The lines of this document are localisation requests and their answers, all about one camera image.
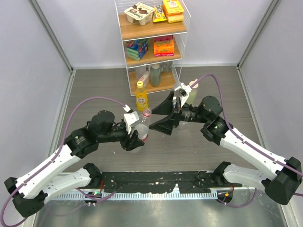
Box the chocolate pudding cup pack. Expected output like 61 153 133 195
124 2 154 26

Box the green squeeze bottle beige cap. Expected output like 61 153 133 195
186 79 199 106

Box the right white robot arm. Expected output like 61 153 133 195
149 92 303 205

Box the white red small box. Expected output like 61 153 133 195
138 71 150 87

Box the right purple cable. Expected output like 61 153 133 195
193 73 303 197

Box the white wire shelf rack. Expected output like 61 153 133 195
114 0 191 96

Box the grey green bottle on shelf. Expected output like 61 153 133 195
150 63 161 87

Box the clear blue-label water bottle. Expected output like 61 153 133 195
178 103 191 129

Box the clear glass jar on shelf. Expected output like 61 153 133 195
162 61 172 73

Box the clear red-label water bottle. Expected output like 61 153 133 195
133 108 152 143

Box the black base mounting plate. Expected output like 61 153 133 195
80 171 242 194

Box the yellow honey pomelo drink bottle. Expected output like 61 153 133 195
136 81 149 111

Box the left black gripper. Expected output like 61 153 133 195
98 122 145 150

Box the slotted aluminium cable rail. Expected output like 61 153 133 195
53 191 218 201

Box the yellow sponge pack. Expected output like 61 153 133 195
162 0 184 23

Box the blue green box stack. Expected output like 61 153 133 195
125 38 150 61

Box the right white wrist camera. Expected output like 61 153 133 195
174 81 192 107

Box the orange snack box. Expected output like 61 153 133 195
153 35 175 56

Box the yellow M&M candy bag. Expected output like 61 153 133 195
152 5 167 23

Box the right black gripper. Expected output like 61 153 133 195
150 90 209 135

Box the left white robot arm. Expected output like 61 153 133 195
4 110 144 218

